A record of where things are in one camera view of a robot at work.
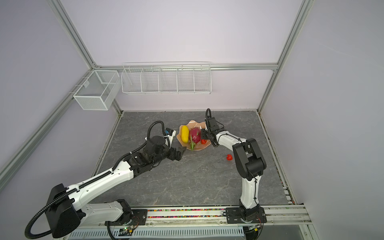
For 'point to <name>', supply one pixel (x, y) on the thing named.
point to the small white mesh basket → (98, 91)
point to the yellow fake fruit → (185, 133)
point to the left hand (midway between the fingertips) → (178, 147)
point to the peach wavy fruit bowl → (202, 144)
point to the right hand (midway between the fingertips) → (204, 133)
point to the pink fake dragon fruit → (195, 136)
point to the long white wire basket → (166, 78)
